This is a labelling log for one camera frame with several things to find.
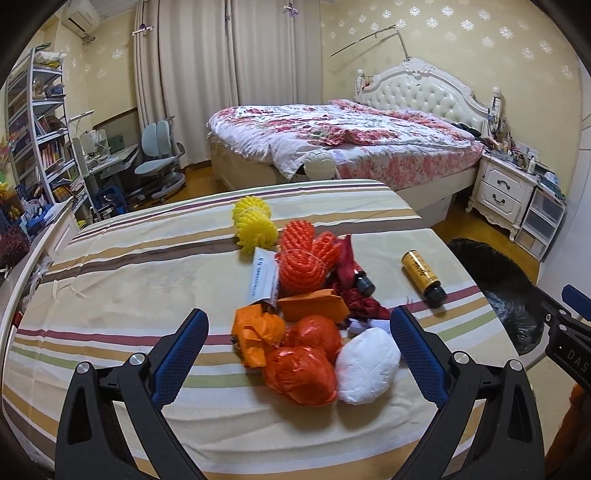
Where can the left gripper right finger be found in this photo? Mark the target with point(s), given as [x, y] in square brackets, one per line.
[424, 353]

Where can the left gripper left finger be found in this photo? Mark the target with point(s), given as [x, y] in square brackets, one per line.
[173, 356]

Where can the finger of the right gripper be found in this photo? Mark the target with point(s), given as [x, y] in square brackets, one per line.
[578, 301]

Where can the white tissue ball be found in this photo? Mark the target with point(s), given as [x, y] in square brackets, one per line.
[366, 366]

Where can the gold bottle black cap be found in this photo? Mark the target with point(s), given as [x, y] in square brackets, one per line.
[424, 278]

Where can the orange paper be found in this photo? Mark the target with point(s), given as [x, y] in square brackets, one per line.
[255, 333]

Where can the dark red wrapper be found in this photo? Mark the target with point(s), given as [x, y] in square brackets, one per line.
[361, 308]

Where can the orange cardboard piece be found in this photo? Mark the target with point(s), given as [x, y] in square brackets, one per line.
[322, 302]

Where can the red plastic bag ball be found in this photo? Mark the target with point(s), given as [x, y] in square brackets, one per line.
[303, 374]

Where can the white paper packet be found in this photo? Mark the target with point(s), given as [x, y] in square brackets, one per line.
[264, 278]

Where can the orange foam net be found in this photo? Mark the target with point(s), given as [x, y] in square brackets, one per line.
[306, 258]

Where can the yellow foam net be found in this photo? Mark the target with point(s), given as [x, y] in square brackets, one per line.
[251, 217]

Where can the red bottle black cap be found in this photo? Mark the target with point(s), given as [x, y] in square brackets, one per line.
[363, 284]

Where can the plastic drawer unit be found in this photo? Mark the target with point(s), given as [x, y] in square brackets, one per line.
[541, 223]

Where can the striped bed sheet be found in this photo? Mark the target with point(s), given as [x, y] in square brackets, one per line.
[122, 284]

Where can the white nightstand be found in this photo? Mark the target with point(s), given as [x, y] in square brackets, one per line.
[502, 193]

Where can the light blue desk chair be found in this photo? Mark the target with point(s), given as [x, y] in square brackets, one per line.
[162, 156]

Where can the floral quilt bed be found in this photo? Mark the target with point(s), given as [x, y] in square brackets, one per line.
[400, 148]

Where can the grey study desk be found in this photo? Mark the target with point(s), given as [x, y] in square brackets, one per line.
[95, 161]

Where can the white volleyball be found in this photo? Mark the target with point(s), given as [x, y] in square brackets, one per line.
[319, 165]

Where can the white bookshelf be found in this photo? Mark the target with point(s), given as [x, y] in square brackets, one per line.
[41, 154]

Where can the white tufted headboard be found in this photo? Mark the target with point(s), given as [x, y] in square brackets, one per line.
[418, 85]

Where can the beige curtains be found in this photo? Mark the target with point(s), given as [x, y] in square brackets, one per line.
[194, 58]

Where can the white air conditioner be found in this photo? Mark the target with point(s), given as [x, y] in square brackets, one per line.
[80, 17]

